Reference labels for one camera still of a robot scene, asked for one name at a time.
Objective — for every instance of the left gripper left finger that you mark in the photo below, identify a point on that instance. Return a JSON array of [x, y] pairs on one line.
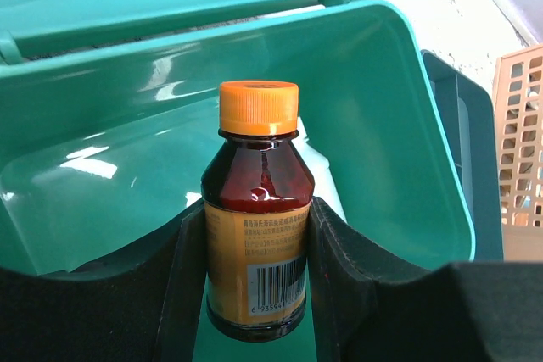
[[139, 303]]

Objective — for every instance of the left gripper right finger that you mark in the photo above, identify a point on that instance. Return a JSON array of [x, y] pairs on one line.
[[370, 305]]

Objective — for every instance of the small white grey-cap bottle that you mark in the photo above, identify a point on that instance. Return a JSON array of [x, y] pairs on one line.
[[319, 166]]

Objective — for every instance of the brown bottle orange cap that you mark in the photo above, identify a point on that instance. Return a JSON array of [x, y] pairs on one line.
[[257, 194]]

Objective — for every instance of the teal medicine kit box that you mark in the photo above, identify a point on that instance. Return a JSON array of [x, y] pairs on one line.
[[109, 115]]

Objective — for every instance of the dark blue divided tray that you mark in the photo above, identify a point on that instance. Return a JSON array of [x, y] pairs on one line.
[[467, 115]]

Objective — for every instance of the peach file organizer rack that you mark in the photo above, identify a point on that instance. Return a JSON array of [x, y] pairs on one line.
[[517, 99]]

